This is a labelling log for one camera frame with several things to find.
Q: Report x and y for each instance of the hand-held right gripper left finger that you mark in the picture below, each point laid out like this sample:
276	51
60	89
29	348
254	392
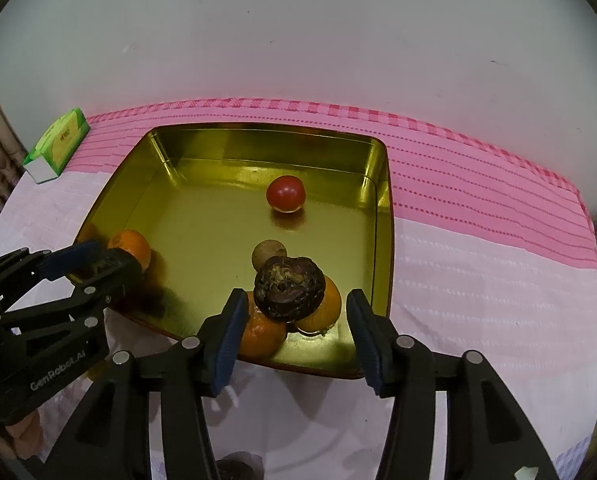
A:
228	345

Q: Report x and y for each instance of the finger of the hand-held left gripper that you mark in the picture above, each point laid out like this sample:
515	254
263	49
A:
68	257
118	272

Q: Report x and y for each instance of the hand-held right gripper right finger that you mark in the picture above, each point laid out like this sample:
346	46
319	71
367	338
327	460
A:
368	345

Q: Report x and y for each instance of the small orange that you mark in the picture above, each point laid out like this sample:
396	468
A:
261	335

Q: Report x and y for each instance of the large dark wrinkled fruit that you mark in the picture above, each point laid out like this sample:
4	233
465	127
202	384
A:
288	287

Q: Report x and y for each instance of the tan longan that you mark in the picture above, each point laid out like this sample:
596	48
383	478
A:
266	252

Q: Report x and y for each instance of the red and gold tin box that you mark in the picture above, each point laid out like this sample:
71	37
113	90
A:
218	200

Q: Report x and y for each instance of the red tomato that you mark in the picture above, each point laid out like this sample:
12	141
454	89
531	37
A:
286	193

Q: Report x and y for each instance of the person's left hand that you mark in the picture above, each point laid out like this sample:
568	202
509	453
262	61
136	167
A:
26	435

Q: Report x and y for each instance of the white purple checked cloth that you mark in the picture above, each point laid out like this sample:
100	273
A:
478	335

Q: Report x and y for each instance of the green tissue box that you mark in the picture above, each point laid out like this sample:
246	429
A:
58	142

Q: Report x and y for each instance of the pink striped cloth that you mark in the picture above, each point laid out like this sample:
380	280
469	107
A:
478	185

